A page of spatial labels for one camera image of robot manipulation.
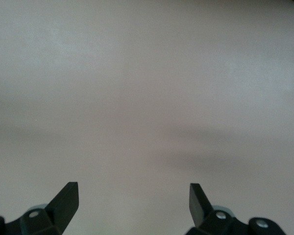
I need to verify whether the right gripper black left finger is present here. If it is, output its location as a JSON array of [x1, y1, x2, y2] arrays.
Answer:
[[0, 181, 79, 235]]

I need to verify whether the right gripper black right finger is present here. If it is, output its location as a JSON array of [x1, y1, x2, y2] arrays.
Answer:
[[185, 183, 285, 235]]

